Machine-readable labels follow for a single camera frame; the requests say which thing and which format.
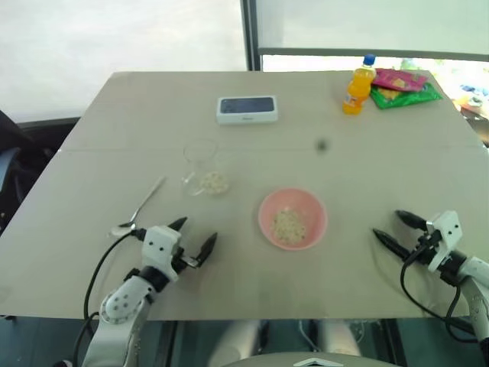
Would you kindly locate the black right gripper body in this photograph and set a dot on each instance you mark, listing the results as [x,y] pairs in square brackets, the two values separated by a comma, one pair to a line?
[427,246]

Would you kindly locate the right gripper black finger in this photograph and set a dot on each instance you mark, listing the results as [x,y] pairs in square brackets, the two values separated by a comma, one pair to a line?
[390,242]
[410,219]

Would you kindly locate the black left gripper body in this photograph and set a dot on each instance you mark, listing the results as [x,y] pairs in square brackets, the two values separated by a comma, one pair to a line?
[188,262]

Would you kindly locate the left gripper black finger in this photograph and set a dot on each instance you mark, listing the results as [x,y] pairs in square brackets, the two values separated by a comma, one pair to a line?
[178,223]
[206,248]

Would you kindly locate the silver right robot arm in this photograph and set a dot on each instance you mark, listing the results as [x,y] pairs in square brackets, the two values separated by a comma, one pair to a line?
[475,290]

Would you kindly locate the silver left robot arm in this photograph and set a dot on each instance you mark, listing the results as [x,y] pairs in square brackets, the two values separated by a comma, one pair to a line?
[122,306]

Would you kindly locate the silver metal spoon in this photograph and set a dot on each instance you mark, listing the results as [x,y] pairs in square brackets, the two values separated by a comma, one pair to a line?
[139,210]

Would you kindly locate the clear glass mug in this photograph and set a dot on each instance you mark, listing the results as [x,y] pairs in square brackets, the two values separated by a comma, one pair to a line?
[200,168]

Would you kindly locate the pink plastic bowl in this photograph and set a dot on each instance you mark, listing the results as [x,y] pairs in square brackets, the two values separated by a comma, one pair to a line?
[313,218]

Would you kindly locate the silver robot left leg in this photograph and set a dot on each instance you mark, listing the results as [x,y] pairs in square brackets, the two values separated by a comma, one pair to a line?
[233,342]

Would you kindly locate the silver robot leg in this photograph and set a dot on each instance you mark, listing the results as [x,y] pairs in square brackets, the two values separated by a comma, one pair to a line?
[338,340]
[233,342]

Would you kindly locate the silver robot right leg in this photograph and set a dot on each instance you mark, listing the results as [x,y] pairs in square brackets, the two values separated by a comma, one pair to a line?
[338,340]

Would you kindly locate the green snack packet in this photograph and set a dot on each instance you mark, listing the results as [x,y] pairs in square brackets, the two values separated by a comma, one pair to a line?
[412,97]

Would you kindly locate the white phone box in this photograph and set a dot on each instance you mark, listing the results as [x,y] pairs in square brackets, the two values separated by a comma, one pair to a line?
[247,110]

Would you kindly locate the orange soda bottle blue cap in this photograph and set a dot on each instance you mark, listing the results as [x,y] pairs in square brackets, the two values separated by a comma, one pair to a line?
[356,91]

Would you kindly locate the pink snack packet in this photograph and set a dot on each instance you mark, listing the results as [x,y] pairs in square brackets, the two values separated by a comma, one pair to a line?
[399,79]

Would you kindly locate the grey robot torso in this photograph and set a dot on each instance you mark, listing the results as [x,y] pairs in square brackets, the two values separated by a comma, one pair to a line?
[305,361]

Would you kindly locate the dark office chair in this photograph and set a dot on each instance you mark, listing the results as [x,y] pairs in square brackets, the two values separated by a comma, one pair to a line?
[23,160]

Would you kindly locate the white roller blind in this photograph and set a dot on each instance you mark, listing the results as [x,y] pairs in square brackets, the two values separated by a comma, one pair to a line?
[366,25]

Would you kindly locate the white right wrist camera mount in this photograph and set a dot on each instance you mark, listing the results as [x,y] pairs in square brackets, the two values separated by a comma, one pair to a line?
[445,233]

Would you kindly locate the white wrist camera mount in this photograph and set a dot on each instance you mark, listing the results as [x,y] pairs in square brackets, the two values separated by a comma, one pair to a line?
[160,246]
[445,233]

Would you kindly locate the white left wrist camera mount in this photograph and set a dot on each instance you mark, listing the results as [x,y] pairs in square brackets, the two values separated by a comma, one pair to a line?
[160,246]

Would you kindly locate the grey window frame post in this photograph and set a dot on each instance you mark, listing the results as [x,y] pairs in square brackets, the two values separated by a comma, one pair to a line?
[252,34]

